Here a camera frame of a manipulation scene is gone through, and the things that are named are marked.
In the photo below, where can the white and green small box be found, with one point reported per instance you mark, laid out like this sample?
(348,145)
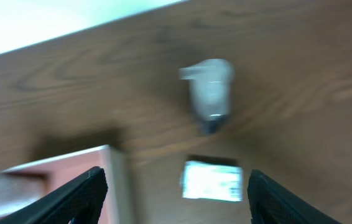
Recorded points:
(202,180)

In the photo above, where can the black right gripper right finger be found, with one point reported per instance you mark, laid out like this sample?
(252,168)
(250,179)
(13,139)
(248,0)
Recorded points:
(271,203)

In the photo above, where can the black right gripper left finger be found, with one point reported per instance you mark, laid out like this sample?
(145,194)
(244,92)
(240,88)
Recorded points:
(79,201)

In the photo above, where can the clear pump bottle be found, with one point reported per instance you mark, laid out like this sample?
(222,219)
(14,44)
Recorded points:
(210,88)

